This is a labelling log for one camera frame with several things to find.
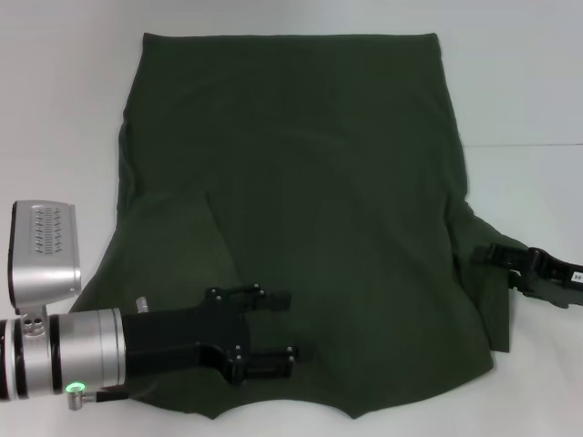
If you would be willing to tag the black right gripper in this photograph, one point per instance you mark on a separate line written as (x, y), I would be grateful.
(551, 277)

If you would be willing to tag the dark green shirt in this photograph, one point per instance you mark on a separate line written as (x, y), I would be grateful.
(300, 159)

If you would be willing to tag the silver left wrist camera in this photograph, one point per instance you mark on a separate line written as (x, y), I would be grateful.
(45, 259)

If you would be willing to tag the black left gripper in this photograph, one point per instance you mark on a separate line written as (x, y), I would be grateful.
(182, 337)

